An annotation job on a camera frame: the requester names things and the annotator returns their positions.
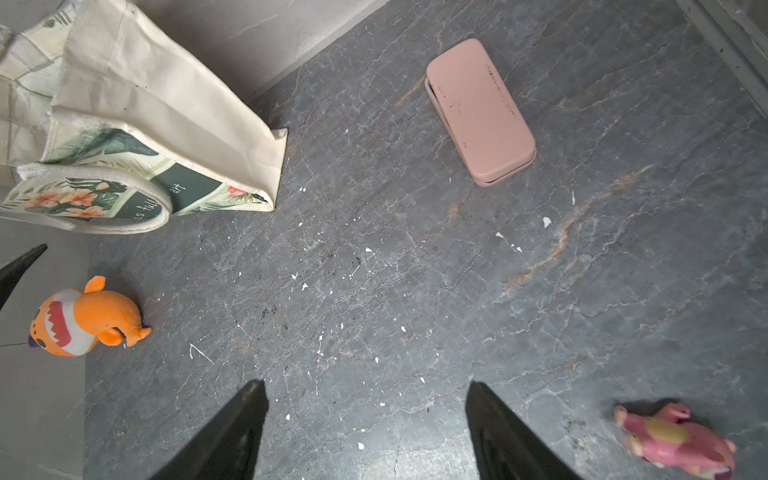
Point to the pink monkey plush toy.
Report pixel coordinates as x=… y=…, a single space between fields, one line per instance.
x=670 y=438

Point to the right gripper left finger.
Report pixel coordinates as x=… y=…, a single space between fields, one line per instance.
x=227 y=446

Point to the pink glasses case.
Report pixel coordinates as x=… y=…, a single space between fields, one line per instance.
x=479 y=113

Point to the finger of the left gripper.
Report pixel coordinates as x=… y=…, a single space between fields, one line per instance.
x=11 y=273

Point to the orange shark plush toy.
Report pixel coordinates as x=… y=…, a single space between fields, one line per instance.
x=72 y=322

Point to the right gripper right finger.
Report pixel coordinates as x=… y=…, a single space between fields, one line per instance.
x=504 y=446

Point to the floral canvas tote bag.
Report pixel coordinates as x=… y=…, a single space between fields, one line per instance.
x=108 y=126

